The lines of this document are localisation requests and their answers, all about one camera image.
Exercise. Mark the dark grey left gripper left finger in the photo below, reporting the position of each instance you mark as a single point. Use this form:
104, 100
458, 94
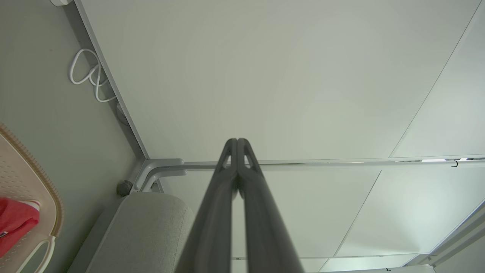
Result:
212, 220

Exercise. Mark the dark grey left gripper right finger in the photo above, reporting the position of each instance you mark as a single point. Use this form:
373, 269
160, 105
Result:
265, 227

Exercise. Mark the grey upholstered seat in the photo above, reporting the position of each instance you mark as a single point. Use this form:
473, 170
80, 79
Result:
144, 235

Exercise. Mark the red cloth garment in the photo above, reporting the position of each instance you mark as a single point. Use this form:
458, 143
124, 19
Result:
15, 223

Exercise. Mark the grey partition foot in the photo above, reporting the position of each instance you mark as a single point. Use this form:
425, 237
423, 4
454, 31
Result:
166, 173
159, 163

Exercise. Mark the dark grey round levelling foot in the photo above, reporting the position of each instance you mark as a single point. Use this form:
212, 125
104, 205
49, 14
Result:
124, 187

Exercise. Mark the beige perforated laundry basket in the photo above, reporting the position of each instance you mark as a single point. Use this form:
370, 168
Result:
22, 170

